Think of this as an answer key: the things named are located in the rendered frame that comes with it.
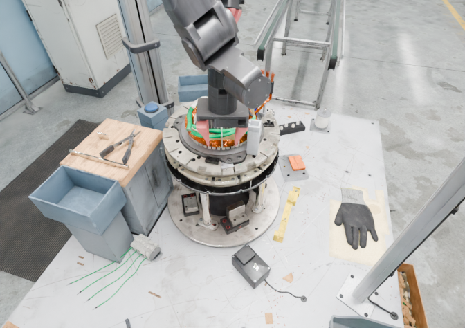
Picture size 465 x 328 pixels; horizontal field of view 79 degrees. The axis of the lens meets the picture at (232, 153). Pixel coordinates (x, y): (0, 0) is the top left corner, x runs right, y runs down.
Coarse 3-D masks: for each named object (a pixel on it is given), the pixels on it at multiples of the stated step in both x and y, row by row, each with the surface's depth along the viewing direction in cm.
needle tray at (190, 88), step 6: (180, 78) 104; (186, 78) 104; (192, 78) 104; (198, 78) 105; (204, 78) 105; (180, 84) 106; (186, 84) 106; (192, 84) 106; (198, 84) 107; (204, 84) 107; (180, 90) 104; (186, 90) 104; (192, 90) 96; (198, 90) 96; (204, 90) 97; (180, 96) 97; (186, 96) 98; (192, 96) 98; (198, 96) 98
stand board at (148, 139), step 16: (96, 128) 82; (112, 128) 82; (128, 128) 82; (144, 128) 82; (80, 144) 77; (96, 144) 77; (112, 144) 77; (144, 144) 77; (64, 160) 73; (80, 160) 73; (112, 160) 73; (128, 160) 73; (144, 160) 75; (112, 176) 69; (128, 176) 70
